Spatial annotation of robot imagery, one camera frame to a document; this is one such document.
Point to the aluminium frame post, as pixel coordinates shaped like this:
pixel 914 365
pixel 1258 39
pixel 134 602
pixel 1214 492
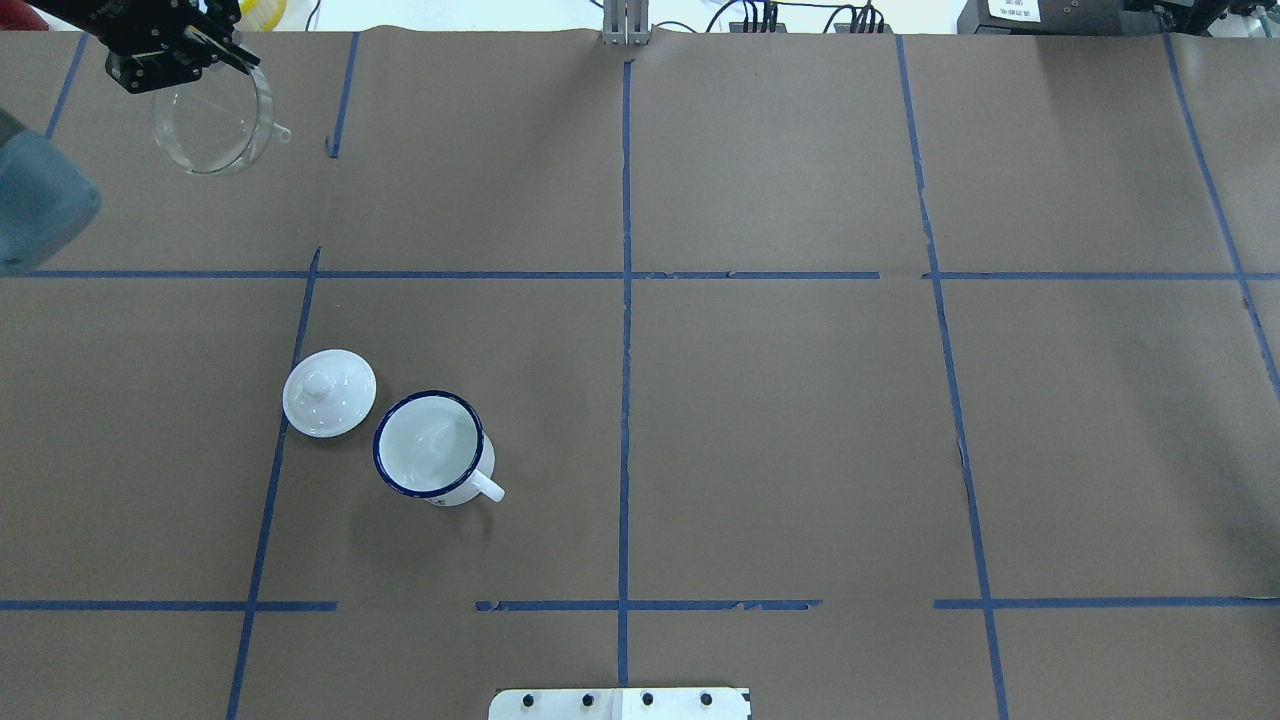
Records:
pixel 625 22

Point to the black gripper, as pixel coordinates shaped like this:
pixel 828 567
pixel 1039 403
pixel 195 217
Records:
pixel 150 42

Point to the white mug lid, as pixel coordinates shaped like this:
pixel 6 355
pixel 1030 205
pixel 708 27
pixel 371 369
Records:
pixel 329 393

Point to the white enamel mug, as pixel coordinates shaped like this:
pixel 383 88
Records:
pixel 433 446

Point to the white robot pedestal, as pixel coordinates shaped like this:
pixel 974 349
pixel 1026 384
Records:
pixel 622 703

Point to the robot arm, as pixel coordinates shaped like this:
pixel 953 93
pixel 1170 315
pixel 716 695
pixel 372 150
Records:
pixel 46 200

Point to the yellow rimmed bowl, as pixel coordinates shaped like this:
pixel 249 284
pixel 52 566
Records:
pixel 261 15

